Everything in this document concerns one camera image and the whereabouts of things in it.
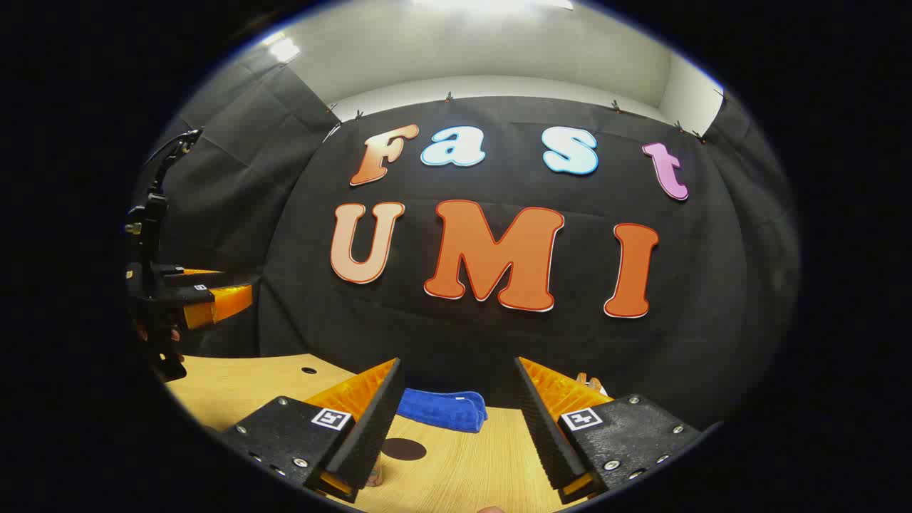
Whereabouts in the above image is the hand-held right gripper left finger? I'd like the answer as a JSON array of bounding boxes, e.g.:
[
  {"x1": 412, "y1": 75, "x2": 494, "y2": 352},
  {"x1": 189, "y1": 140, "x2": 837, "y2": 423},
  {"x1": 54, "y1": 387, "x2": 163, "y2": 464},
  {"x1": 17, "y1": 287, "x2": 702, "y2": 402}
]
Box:
[{"x1": 216, "y1": 358, "x2": 405, "y2": 504}]

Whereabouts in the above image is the dark brown round coaster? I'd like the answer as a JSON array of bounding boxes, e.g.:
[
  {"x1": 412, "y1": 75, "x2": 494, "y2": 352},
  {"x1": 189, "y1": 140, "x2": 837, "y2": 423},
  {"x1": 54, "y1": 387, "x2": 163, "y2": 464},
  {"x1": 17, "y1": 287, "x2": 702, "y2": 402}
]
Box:
[{"x1": 380, "y1": 437, "x2": 428, "y2": 462}]

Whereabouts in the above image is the ceiling light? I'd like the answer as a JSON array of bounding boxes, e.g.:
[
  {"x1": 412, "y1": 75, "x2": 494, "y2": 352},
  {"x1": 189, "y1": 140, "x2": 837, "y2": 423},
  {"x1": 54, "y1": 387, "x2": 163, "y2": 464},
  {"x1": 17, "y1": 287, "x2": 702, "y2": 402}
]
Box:
[{"x1": 266, "y1": 31, "x2": 302, "y2": 64}]

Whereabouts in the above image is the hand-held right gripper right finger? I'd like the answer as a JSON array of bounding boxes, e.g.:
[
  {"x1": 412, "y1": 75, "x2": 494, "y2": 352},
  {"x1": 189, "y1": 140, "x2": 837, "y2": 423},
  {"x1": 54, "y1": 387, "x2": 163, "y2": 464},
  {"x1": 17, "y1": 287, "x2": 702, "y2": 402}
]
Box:
[{"x1": 514, "y1": 356, "x2": 708, "y2": 505}]

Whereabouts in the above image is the blue towel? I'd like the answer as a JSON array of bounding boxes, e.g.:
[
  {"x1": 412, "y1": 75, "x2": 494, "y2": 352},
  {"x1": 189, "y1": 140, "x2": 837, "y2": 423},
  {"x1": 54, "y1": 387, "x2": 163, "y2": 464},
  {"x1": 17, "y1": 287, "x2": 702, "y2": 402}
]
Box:
[{"x1": 395, "y1": 388, "x2": 489, "y2": 434}]

